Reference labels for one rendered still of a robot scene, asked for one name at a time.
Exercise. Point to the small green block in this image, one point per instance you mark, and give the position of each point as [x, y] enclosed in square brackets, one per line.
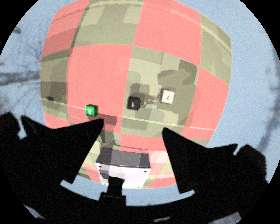
[91, 110]

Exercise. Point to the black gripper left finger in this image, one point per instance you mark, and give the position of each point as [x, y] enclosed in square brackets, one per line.
[66, 147]

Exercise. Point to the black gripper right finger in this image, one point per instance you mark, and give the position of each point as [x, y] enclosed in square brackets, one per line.
[191, 161]

